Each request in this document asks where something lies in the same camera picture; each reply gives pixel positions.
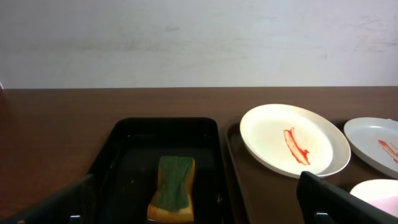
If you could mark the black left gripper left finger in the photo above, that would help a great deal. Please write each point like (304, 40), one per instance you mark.
(73, 204)

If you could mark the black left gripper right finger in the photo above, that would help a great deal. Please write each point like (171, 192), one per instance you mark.
(323, 202)

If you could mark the white plate bottom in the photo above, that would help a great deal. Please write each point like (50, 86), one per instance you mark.
(380, 193)

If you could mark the white plate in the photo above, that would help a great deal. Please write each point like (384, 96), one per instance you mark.
(374, 140)
(289, 140)
(380, 193)

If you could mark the yellow green sponge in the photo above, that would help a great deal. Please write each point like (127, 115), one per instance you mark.
(172, 189)

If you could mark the black plastic tray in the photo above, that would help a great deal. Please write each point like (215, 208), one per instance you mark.
(142, 154)

